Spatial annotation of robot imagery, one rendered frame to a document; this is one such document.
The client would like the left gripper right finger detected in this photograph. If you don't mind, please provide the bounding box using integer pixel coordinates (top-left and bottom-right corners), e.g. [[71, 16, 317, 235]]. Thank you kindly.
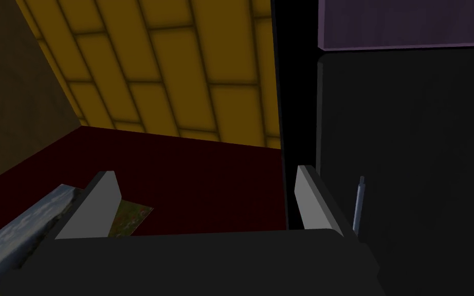
[[294, 164, 355, 238]]

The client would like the purple cupboard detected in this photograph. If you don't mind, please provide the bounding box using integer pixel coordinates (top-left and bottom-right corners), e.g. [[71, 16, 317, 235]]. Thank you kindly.
[[317, 0, 474, 52]]

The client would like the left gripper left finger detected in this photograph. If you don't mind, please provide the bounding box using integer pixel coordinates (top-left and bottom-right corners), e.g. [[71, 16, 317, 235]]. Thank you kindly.
[[49, 170, 122, 241]]

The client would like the grey bar handle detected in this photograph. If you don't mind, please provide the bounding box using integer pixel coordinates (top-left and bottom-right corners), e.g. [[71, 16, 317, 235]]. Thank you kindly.
[[352, 175, 366, 237]]

